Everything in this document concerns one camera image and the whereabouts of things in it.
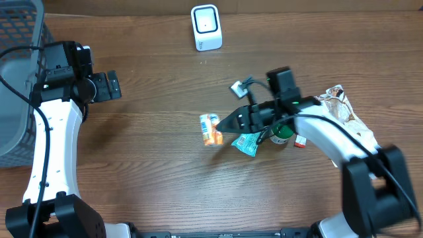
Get teal wet wipes pack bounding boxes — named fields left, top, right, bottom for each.
left=231, top=132, right=260, bottom=157

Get brown white snack bag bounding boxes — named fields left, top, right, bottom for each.
left=313, top=85, right=379, bottom=168

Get white barcode scanner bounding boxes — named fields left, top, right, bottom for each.
left=190, top=4, right=223, bottom=52

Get grey plastic mesh basket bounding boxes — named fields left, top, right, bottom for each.
left=1, top=0, right=54, bottom=168

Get red snack bar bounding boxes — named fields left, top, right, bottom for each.
left=294, top=135, right=307, bottom=148

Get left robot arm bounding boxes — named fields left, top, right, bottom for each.
left=1, top=41, right=131, bottom=237

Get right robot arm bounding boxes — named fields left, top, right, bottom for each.
left=217, top=67, right=422, bottom=237

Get teal orange tissue pack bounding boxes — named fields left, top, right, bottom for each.
left=200, top=114, right=223, bottom=146

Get green lid jar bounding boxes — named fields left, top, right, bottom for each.
left=270, top=124, right=293, bottom=145

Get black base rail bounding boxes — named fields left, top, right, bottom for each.
left=130, top=227, right=318, bottom=238

